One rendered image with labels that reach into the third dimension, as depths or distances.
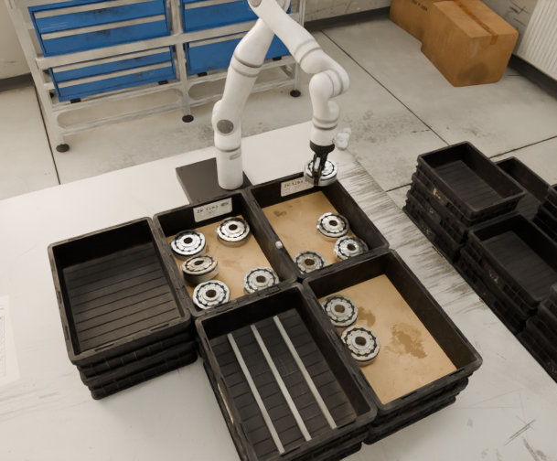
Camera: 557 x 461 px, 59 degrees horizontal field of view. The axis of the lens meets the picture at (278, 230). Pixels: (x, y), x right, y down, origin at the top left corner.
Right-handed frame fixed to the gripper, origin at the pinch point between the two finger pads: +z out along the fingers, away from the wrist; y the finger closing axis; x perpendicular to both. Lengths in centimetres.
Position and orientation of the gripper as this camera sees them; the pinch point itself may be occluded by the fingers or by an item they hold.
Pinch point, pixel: (318, 175)
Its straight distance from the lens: 153.0
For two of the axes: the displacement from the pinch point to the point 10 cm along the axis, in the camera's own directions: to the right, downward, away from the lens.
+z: -0.3, 6.8, 7.3
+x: 9.6, 2.3, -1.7
